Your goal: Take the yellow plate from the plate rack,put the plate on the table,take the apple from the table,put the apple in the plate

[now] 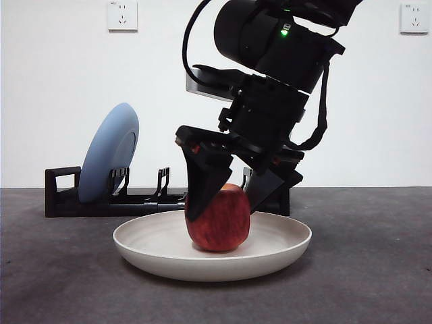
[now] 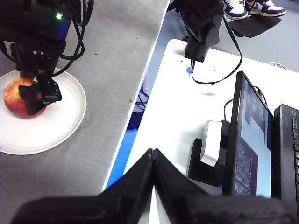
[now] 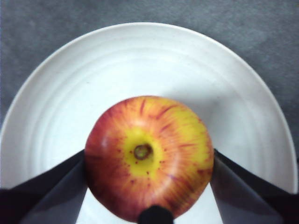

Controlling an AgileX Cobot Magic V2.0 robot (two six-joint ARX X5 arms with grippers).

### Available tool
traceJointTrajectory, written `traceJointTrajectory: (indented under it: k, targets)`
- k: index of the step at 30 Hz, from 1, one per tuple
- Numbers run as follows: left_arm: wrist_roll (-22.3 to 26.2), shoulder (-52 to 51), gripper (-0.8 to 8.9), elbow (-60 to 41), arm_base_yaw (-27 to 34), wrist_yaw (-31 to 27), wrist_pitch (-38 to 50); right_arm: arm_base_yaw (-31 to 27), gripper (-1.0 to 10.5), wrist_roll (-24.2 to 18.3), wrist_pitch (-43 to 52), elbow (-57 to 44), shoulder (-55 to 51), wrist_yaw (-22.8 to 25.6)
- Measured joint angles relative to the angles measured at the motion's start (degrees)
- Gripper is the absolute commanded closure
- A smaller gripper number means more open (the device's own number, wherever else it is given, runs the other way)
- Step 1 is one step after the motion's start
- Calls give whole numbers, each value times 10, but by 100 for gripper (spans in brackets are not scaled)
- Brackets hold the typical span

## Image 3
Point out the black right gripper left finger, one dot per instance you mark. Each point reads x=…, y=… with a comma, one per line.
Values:
x=46, y=198

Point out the red apple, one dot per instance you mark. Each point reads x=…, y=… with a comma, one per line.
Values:
x=149, y=158

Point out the cream yellow plate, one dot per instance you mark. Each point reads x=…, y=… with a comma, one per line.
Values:
x=140, y=70

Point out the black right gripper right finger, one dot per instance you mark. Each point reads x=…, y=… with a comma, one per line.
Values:
x=247, y=198

